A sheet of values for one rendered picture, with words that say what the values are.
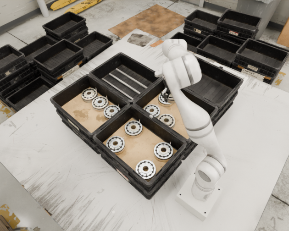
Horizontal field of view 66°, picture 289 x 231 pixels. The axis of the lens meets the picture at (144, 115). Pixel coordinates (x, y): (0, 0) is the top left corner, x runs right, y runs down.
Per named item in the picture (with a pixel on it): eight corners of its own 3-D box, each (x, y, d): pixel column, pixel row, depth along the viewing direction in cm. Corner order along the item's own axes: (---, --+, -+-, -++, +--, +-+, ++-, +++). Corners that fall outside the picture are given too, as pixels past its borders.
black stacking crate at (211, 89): (238, 92, 147) (244, 80, 138) (214, 120, 134) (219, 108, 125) (189, 67, 164) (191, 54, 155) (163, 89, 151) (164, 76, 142)
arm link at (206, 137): (216, 117, 76) (199, 134, 72) (232, 170, 88) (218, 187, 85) (196, 112, 83) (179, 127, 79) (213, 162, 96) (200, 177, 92)
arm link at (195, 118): (159, 71, 63) (186, 137, 75) (192, 58, 61) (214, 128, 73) (158, 61, 71) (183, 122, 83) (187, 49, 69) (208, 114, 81)
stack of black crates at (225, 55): (235, 72, 256) (244, 46, 229) (223, 87, 242) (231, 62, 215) (204, 58, 272) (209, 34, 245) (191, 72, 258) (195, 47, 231)
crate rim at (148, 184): (187, 145, 113) (188, 142, 111) (148, 189, 100) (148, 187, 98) (131, 106, 130) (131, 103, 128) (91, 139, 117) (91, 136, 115)
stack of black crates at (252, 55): (269, 87, 240) (290, 52, 204) (259, 103, 226) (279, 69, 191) (235, 72, 256) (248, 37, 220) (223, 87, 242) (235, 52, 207)
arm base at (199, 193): (213, 190, 110) (221, 178, 97) (202, 204, 107) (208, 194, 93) (198, 178, 115) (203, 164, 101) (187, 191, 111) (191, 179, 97)
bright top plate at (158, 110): (163, 111, 134) (163, 110, 133) (151, 120, 129) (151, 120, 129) (151, 102, 138) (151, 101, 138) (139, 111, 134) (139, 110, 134)
